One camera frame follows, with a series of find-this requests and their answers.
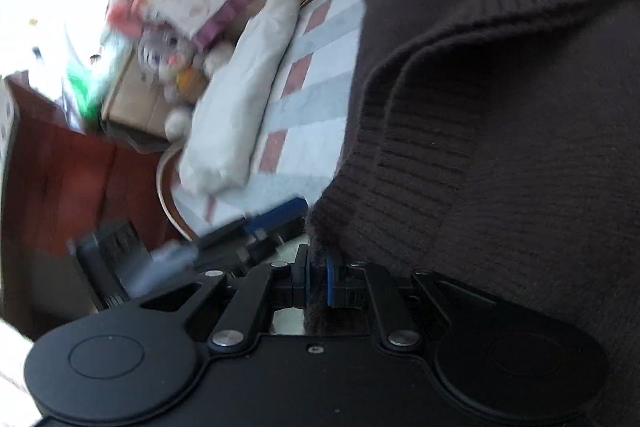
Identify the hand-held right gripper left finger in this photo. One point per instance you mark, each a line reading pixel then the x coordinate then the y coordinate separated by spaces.
pixel 303 282

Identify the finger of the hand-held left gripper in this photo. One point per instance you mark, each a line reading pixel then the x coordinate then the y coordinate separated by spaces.
pixel 277 214

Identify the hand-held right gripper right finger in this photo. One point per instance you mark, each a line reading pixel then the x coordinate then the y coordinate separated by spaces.
pixel 330 282

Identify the brown knit sweater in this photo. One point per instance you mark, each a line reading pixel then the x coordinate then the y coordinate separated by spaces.
pixel 500 132

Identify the red wooden cabinet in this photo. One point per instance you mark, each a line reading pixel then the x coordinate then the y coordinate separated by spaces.
pixel 65 207

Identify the pink and blue checked bedsheet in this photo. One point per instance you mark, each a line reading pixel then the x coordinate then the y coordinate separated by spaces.
pixel 310 107

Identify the white folded cloth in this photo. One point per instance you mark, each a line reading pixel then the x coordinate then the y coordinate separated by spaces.
pixel 240 107

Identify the white plush toy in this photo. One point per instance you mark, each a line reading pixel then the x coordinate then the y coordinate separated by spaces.
pixel 190 82

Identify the cardboard box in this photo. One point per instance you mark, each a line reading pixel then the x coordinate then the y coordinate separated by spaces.
pixel 135 102

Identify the green packet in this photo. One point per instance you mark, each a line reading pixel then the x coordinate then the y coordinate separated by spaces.
pixel 85 92

